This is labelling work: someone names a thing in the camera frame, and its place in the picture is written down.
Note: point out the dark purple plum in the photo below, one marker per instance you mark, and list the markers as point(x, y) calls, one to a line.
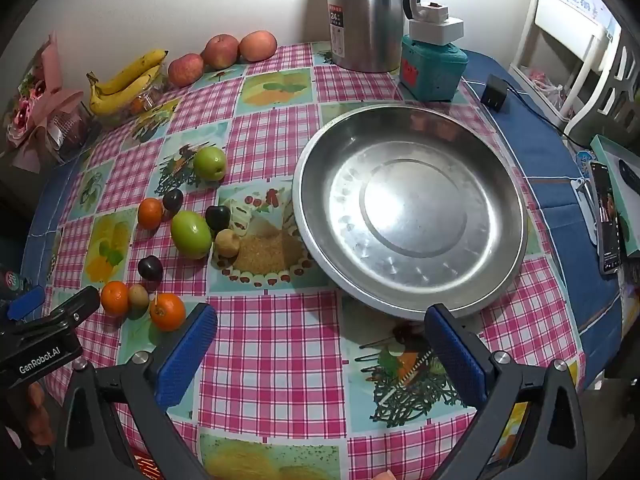
point(172, 200)
point(150, 268)
point(217, 217)

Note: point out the glass jar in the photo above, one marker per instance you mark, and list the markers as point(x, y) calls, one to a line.
point(145, 101)

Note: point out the pink checked tablecloth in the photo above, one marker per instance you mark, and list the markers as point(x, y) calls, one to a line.
point(270, 160)

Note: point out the smartphone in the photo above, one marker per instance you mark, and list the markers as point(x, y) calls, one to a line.
point(605, 220)

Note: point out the brown longan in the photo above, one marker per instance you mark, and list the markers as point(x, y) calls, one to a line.
point(226, 243)

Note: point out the green labelled can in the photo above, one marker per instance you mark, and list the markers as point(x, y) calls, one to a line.
point(10, 278)

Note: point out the yellow banana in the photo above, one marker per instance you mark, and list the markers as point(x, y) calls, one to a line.
point(120, 97)
point(140, 65)

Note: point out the red apple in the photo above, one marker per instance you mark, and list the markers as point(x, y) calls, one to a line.
point(186, 70)
point(220, 51)
point(257, 46)

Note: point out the white chair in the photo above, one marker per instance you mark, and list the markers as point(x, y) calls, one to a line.
point(565, 25)

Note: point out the round steel plate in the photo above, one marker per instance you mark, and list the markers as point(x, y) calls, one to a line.
point(415, 210)

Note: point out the white charger block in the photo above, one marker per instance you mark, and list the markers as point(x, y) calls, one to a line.
point(435, 30)

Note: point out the pink flower bouquet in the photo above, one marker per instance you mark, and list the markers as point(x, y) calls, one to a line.
point(40, 105)

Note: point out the green jujube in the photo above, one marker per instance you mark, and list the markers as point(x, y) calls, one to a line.
point(210, 162)
point(191, 234)

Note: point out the teal cardboard box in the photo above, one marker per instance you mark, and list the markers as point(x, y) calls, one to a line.
point(627, 185)

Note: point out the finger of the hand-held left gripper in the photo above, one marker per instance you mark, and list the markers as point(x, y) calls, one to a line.
point(25, 301)
point(75, 306)

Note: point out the small orange tangerine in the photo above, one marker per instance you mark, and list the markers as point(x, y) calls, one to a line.
point(115, 298)
point(167, 312)
point(150, 213)

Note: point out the person's left hand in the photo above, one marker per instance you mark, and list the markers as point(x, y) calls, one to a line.
point(39, 412)

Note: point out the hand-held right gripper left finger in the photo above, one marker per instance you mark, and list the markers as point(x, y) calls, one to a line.
point(187, 355)

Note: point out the stainless steel kettle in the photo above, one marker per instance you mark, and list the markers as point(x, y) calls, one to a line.
point(370, 10)

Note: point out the teal battery pack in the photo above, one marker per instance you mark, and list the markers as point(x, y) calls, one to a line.
point(430, 72)

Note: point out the black power adapter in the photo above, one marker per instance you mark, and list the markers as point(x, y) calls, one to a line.
point(493, 92)

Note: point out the small tan longan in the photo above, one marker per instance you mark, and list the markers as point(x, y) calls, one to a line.
point(138, 296)

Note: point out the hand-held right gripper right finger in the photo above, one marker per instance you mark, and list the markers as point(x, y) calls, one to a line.
point(455, 355)

